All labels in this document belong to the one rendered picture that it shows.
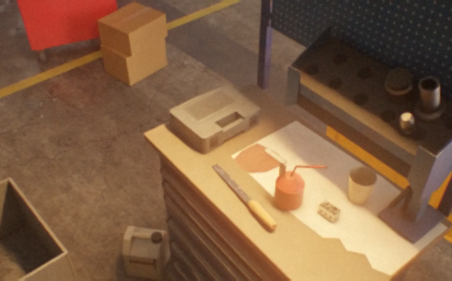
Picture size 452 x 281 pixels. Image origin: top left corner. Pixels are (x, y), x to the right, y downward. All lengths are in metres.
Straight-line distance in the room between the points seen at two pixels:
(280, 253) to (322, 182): 0.31
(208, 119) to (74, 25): 2.41
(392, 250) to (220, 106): 0.73
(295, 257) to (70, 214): 1.69
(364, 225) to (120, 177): 1.78
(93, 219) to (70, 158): 0.54
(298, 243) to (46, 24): 2.91
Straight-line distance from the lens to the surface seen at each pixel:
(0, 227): 2.42
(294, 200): 1.43
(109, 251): 2.59
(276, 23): 1.73
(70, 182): 2.98
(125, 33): 3.45
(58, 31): 3.92
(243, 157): 1.59
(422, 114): 1.31
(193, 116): 1.66
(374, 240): 1.44
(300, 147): 1.66
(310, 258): 1.37
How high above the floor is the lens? 2.05
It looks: 41 degrees down
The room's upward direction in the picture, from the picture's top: straight up
